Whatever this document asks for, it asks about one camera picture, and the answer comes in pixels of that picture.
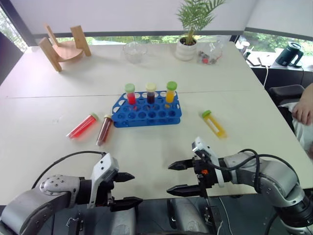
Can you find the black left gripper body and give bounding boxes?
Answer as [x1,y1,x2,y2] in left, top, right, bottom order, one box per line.
[93,173,117,208]

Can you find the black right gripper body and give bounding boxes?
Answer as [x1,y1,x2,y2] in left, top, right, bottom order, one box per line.
[192,156,219,198]

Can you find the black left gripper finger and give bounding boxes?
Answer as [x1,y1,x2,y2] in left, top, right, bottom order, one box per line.
[109,196,144,212]
[114,172,135,183]

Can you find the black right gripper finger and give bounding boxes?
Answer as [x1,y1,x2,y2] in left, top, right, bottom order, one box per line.
[167,159,195,171]
[166,184,201,197]

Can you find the dark red tube, tan cap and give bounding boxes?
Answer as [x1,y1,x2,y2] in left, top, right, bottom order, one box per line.
[95,114,114,147]

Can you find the yellow tube with green cap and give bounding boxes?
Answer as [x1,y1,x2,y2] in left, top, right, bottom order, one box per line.
[201,110,228,140]

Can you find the blue test tube rack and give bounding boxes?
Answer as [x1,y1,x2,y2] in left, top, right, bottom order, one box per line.
[112,90,183,129]

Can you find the red tube with pale cap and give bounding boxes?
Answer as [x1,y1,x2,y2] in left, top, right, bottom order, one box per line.
[66,112,100,142]

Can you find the orange tube with green cap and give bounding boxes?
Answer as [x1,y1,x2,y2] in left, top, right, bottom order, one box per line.
[165,81,178,104]

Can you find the dark purple tube, cream cap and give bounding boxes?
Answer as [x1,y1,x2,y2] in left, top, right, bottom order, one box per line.
[145,82,157,104]

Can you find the red tube with green cap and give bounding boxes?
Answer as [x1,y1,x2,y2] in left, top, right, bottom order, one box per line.
[124,83,137,106]

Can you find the bystander's bare hand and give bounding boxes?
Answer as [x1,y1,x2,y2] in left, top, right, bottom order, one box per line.
[291,101,313,126]

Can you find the bystander's white clothing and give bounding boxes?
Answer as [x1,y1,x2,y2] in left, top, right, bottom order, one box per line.
[278,102,313,150]

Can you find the clear bag of small parts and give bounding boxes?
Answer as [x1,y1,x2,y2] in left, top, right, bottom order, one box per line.
[196,36,224,66]

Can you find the white ribbed plant pot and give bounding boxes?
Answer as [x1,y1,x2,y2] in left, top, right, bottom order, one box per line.
[175,36,199,62]

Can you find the black chair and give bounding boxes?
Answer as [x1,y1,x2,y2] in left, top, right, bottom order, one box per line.
[268,84,306,134]

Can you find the clear glass beaker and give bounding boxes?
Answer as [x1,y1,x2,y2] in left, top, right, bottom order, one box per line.
[122,41,148,64]

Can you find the wooden stand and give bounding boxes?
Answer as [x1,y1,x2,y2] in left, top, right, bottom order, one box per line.
[38,23,92,72]

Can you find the dark green kettle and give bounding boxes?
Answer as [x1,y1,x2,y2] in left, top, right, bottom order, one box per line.
[274,41,305,68]

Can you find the green palm plant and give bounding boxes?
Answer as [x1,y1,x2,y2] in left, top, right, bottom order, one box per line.
[176,0,226,46]

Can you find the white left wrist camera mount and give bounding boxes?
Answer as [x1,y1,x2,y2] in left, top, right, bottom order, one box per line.
[87,153,120,209]

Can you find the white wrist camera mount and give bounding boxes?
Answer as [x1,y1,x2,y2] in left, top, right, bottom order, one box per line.
[87,153,120,209]
[191,136,225,188]

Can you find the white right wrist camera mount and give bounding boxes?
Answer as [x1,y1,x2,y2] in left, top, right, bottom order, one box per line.
[191,136,225,188]

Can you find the black metal bracket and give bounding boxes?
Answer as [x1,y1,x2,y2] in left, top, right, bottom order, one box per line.
[203,195,222,231]
[66,211,85,235]

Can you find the thin white wire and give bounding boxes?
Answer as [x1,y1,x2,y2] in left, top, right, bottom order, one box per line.
[216,195,229,235]

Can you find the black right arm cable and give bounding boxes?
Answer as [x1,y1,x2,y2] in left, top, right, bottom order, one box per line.
[207,148,295,194]

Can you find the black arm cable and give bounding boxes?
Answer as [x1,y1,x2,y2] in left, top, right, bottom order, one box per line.
[31,150,107,189]
[207,148,295,194]

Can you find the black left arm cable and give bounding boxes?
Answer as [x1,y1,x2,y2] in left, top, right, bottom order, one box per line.
[31,150,107,189]

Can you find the white power cable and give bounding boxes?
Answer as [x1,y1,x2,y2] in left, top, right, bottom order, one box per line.
[262,64,270,88]

